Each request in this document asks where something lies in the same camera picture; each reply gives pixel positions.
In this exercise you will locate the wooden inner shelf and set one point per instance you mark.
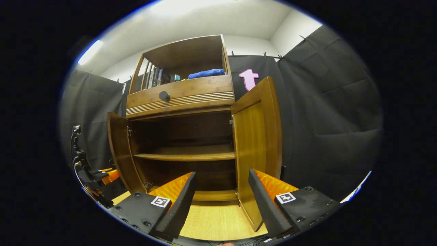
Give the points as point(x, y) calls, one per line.
point(184, 153)

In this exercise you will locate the black round drawer knob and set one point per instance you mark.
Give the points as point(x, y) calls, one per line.
point(164, 95)

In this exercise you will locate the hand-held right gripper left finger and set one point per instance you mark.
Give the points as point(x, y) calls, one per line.
point(177, 212)

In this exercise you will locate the blue folded towel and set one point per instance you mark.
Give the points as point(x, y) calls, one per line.
point(206, 73)

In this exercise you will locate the wooden cabinet door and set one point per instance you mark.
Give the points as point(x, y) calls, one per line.
point(256, 136)
point(119, 147)

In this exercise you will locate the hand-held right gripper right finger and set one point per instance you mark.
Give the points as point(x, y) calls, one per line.
point(268, 208)

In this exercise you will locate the wooden double-door shoe cabinet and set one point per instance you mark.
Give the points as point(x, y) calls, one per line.
point(184, 51)

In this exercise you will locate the black backdrop cloth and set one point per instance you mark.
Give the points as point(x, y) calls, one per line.
point(324, 119)

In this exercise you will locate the wooden drawer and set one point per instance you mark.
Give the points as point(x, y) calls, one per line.
point(205, 89)

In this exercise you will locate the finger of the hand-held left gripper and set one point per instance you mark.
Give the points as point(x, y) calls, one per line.
point(112, 176)

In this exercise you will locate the blue spine book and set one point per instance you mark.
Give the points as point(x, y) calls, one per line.
point(159, 76)

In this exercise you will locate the grey spine book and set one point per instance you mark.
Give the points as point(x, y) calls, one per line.
point(155, 77)

